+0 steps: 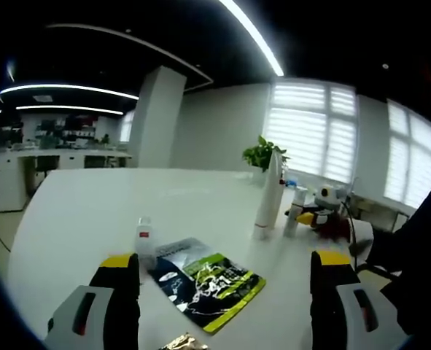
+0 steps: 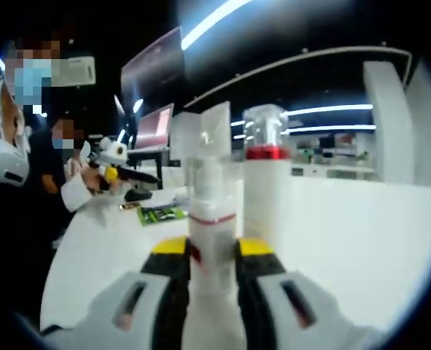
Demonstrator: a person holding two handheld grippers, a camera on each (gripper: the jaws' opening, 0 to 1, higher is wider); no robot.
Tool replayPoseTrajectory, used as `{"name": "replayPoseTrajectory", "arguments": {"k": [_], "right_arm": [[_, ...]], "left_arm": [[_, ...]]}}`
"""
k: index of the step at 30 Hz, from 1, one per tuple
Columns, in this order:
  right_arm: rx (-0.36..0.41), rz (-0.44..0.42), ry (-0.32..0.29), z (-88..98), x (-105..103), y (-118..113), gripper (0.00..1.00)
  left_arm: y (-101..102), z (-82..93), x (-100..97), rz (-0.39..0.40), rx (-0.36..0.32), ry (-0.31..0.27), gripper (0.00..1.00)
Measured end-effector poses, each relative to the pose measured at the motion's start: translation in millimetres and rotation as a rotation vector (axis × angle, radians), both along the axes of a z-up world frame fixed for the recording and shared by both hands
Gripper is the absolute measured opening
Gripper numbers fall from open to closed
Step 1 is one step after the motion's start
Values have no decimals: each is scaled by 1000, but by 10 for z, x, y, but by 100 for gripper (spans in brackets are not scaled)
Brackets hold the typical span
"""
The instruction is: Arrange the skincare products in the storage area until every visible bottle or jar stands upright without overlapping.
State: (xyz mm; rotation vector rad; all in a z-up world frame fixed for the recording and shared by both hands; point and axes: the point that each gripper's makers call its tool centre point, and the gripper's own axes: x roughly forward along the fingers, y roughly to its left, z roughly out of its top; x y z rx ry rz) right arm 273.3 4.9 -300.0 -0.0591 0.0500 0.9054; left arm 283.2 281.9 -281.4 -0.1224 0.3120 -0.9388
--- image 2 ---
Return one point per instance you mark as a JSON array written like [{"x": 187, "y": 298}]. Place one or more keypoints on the large red-collared skincare bottle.
[{"x": 268, "y": 189}]

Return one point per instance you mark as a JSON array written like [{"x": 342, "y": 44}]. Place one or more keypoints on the gold skincare sachet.
[{"x": 127, "y": 206}]

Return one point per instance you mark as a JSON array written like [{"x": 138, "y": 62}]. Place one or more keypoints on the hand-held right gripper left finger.
[{"x": 102, "y": 328}]

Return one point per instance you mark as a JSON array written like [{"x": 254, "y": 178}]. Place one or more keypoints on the long ceiling light strip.
[{"x": 200, "y": 31}]

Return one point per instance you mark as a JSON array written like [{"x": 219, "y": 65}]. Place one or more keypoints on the person's left hand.
[{"x": 91, "y": 178}]

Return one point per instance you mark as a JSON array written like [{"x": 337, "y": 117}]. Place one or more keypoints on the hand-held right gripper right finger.
[{"x": 339, "y": 328}]

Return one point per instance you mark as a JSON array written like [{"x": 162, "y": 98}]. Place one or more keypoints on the background ceiling light strip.
[
  {"x": 328, "y": 109},
  {"x": 332, "y": 128}
]

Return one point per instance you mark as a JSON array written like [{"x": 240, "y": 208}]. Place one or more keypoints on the ceiling air vent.
[{"x": 78, "y": 71}]

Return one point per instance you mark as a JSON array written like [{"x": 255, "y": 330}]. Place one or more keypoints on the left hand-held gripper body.
[{"x": 109, "y": 151}]

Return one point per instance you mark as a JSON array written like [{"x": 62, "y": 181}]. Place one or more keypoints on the person's dark jacket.
[{"x": 18, "y": 237}]

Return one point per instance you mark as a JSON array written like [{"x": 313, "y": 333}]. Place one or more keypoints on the white chest-worn device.
[{"x": 3, "y": 160}]

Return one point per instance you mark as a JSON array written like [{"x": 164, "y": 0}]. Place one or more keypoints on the black cap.
[{"x": 138, "y": 195}]

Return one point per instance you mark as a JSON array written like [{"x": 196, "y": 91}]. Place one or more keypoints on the open laptop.
[{"x": 153, "y": 127}]

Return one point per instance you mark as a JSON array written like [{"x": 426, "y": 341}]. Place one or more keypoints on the white office desk row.
[{"x": 346, "y": 171}]

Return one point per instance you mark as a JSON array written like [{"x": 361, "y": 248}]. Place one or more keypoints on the large overhead monitor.
[{"x": 153, "y": 65}]

